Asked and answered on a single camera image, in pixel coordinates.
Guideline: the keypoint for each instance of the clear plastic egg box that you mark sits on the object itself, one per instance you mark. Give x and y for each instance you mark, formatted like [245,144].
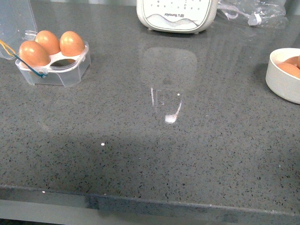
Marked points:
[17,25]

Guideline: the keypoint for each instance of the brown egg back right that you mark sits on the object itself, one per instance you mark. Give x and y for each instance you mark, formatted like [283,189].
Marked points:
[71,44]

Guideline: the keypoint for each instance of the brown egg back left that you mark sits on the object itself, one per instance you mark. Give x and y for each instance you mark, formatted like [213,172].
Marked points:
[49,41]

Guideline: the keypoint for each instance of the brown egg front left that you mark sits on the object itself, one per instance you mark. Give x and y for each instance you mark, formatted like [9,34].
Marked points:
[34,54]

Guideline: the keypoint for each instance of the brown egg in bowl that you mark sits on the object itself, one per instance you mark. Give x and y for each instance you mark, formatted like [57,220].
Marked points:
[290,69]
[295,60]

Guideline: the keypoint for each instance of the white Joyoung soymilk maker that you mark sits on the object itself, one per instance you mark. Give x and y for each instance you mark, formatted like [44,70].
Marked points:
[177,16]

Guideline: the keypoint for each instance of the blue rubber band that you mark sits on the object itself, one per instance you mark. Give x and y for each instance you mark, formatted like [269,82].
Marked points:
[42,75]

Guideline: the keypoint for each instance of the white round bowl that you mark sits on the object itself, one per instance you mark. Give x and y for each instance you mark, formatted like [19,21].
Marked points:
[281,83]

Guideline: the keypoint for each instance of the clear plastic bag with cable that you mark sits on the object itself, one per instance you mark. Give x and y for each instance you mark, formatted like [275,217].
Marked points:
[254,13]

